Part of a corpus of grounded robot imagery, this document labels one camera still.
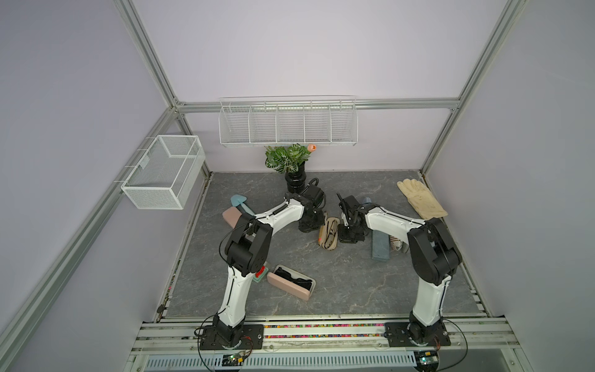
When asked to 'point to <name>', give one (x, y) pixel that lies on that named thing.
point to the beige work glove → (422, 199)
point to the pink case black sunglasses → (291, 282)
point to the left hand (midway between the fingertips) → (322, 228)
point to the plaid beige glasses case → (328, 232)
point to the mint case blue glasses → (380, 246)
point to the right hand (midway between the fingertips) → (341, 238)
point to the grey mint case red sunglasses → (260, 273)
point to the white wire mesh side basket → (166, 177)
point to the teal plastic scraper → (240, 199)
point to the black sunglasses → (304, 283)
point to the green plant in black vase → (290, 160)
